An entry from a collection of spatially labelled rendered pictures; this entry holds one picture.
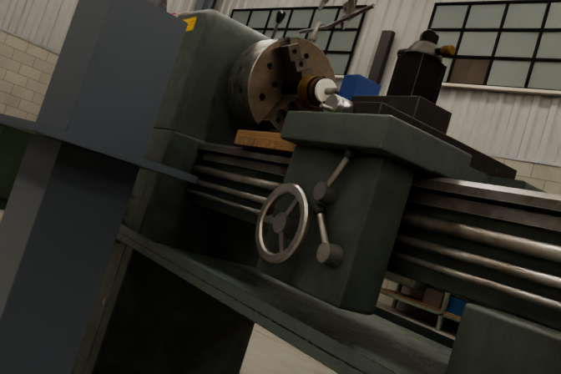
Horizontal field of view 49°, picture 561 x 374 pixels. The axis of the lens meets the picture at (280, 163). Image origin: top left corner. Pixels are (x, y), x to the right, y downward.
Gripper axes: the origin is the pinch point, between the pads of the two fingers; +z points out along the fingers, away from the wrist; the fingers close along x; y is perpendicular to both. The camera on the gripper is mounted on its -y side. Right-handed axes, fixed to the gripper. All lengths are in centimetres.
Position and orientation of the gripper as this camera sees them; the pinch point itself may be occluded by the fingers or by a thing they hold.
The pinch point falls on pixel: (330, 17)
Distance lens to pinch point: 191.5
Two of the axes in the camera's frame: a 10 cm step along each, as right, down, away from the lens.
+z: -4.2, 8.9, -1.7
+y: 5.2, 0.9, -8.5
